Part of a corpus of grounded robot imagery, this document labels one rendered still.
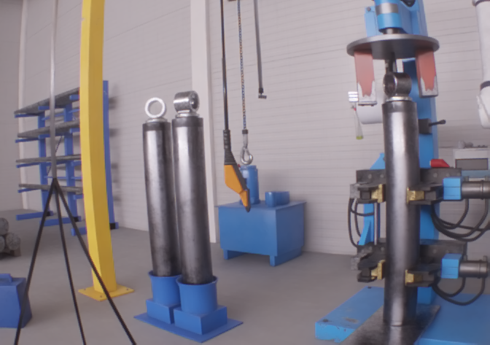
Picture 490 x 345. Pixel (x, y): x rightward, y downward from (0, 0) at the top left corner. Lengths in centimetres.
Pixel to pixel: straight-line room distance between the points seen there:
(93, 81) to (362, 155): 288
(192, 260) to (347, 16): 329
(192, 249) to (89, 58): 197
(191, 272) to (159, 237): 38
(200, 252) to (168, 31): 462
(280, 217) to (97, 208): 192
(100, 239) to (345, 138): 280
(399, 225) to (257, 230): 250
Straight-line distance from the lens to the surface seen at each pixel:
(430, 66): 257
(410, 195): 239
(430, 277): 251
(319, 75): 507
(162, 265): 316
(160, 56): 696
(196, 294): 294
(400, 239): 250
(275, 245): 460
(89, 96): 386
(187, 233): 286
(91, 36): 399
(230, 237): 497
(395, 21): 257
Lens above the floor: 123
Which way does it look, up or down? 1 degrees down
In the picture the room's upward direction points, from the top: 3 degrees counter-clockwise
